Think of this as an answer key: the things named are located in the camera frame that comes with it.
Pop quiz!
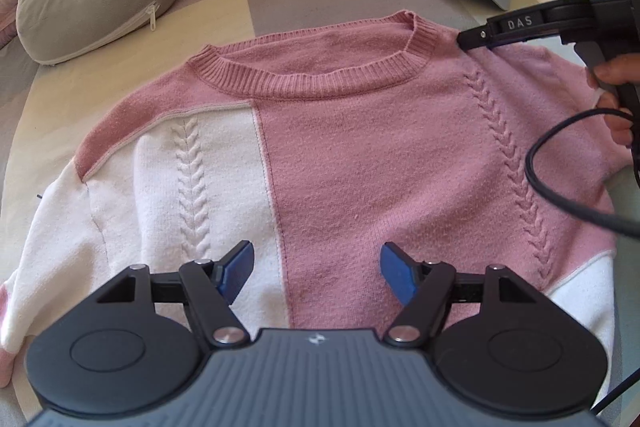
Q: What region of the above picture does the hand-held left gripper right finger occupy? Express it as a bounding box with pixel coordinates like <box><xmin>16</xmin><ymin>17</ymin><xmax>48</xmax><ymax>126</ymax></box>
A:
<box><xmin>380</xmin><ymin>243</ymin><xmax>547</xmax><ymax>349</ymax></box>

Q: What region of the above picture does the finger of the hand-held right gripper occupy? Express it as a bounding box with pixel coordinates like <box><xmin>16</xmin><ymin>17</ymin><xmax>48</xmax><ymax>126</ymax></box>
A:
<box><xmin>456</xmin><ymin>0</ymin><xmax>598</xmax><ymax>56</ymax></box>

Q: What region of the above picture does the black cable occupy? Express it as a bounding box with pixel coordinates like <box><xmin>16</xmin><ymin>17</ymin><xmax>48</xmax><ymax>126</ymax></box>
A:
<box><xmin>590</xmin><ymin>364</ymin><xmax>640</xmax><ymax>414</ymax></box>
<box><xmin>524</xmin><ymin>107</ymin><xmax>640</xmax><ymax>239</ymax></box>

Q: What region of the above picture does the person's right hand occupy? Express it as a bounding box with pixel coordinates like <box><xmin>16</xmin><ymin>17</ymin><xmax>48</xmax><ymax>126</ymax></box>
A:
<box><xmin>587</xmin><ymin>56</ymin><xmax>640</xmax><ymax>145</ymax></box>

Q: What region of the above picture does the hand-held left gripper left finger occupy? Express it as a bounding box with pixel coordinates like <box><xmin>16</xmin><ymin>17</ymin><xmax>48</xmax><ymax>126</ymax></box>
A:
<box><xmin>95</xmin><ymin>241</ymin><xmax>257</xmax><ymax>349</ymax></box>

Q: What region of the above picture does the pink and white knit sweater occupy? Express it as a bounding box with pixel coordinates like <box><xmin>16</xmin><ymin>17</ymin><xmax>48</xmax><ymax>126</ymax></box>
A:
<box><xmin>0</xmin><ymin>9</ymin><xmax>632</xmax><ymax>388</ymax></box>

